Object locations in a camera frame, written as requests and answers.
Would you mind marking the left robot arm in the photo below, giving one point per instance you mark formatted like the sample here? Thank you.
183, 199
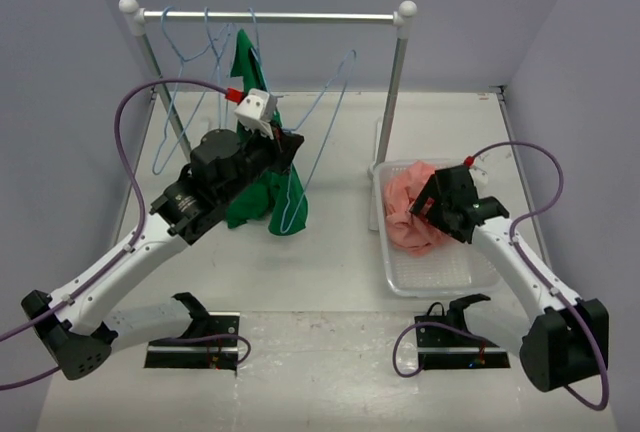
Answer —
80, 324

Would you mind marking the blue hanger with green shirt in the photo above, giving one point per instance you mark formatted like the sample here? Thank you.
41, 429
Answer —
260, 52

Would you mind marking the pink t shirt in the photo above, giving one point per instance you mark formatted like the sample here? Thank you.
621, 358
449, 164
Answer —
406, 232

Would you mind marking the clear plastic basket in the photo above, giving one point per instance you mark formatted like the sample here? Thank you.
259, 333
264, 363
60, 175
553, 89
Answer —
450, 269

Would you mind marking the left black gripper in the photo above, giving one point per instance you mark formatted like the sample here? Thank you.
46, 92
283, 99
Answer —
283, 147

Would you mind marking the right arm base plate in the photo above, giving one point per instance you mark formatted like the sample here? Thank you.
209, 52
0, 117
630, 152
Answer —
441, 349

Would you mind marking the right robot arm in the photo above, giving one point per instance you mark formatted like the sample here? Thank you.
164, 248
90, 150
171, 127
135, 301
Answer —
565, 337

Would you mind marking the green t shirt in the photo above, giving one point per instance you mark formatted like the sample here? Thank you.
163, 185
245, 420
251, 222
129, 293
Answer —
280, 198

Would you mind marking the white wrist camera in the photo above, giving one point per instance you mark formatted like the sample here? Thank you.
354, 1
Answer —
256, 112
479, 176

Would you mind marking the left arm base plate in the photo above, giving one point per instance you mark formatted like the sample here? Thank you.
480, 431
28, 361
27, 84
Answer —
220, 354

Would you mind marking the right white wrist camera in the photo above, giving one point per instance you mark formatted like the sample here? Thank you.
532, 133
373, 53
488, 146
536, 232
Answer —
479, 176

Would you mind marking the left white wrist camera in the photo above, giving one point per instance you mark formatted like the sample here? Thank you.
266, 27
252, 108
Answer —
256, 112

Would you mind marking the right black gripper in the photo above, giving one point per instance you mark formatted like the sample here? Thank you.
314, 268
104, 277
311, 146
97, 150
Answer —
432, 191

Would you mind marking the metal clothes rack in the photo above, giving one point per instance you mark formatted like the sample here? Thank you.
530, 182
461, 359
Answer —
138, 17

